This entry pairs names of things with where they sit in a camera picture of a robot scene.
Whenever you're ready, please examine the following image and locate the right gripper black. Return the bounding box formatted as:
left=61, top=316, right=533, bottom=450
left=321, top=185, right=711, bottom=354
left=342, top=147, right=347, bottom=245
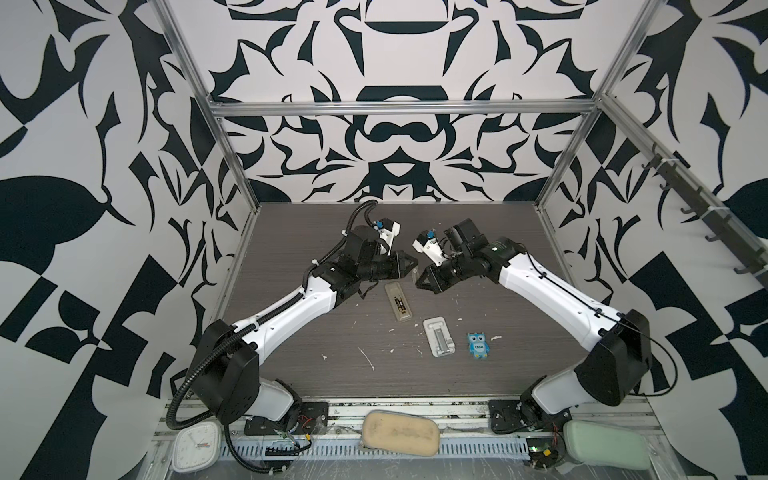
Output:
left=413, top=253, right=475, bottom=293

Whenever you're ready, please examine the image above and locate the white remote control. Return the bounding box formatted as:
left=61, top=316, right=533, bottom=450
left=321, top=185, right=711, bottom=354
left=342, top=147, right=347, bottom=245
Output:
left=384, top=282, right=413, bottom=322

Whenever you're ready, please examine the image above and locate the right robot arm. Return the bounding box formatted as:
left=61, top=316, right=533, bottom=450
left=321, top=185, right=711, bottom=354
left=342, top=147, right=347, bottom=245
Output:
left=413, top=219, right=652, bottom=432

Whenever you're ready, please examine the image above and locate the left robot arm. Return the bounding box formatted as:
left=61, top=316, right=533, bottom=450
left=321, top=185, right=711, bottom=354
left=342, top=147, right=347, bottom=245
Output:
left=177, top=218, right=418, bottom=426

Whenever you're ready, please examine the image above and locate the blue owl figurine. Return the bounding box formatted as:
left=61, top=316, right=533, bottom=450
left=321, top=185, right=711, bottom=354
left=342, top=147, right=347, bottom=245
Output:
left=467, top=333, right=489, bottom=360

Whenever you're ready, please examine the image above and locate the tan sponge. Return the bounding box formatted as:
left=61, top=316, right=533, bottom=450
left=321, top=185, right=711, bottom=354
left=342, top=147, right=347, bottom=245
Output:
left=361, top=410, right=440, bottom=457

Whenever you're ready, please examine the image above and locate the small circuit board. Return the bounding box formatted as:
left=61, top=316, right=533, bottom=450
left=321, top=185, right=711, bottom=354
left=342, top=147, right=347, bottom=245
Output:
left=525, top=437, right=563, bottom=471

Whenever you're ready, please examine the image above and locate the pale green sponge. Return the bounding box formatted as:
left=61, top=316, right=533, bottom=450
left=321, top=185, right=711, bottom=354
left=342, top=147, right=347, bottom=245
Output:
left=563, top=420, right=651, bottom=471

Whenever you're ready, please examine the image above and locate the white square clock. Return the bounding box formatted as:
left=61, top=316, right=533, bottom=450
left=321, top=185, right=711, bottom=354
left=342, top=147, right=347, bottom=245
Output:
left=172, top=421, right=222, bottom=474

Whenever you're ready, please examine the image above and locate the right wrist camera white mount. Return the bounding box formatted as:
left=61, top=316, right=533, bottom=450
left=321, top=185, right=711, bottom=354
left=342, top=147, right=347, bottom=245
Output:
left=412, top=230, right=449, bottom=266

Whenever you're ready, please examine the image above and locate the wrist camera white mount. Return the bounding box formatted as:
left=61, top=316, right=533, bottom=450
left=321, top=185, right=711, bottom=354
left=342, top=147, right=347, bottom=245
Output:
left=412, top=230, right=449, bottom=266
left=372, top=218, right=401, bottom=255

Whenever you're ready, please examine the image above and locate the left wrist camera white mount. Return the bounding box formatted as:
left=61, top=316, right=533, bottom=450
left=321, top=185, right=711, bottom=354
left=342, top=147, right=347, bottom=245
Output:
left=372, top=218, right=401, bottom=255

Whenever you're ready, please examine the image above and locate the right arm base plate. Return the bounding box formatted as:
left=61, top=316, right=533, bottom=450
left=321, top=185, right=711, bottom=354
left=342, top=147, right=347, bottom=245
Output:
left=488, top=399, right=572, bottom=435

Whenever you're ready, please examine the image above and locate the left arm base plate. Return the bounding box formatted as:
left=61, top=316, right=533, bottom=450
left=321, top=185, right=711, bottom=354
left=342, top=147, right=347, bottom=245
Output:
left=244, top=402, right=329, bottom=436

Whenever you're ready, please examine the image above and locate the white slotted cable duct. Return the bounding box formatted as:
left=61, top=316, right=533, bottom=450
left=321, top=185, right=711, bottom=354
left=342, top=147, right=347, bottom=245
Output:
left=234, top=437, right=530, bottom=461

